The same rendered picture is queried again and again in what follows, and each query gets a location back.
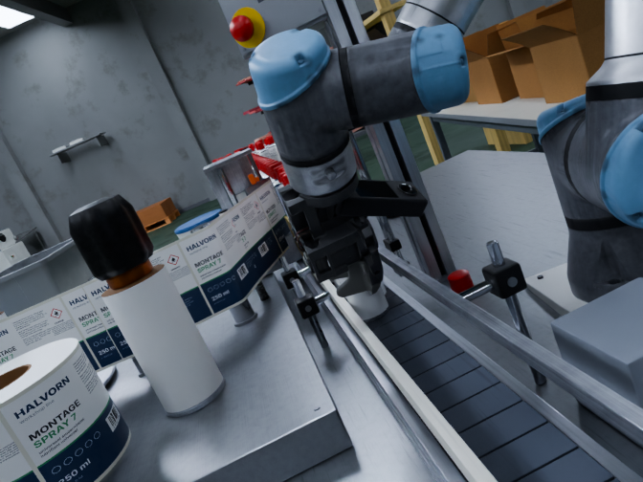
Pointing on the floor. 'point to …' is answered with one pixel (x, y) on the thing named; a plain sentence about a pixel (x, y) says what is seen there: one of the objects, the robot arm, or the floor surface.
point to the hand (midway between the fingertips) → (373, 284)
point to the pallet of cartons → (164, 209)
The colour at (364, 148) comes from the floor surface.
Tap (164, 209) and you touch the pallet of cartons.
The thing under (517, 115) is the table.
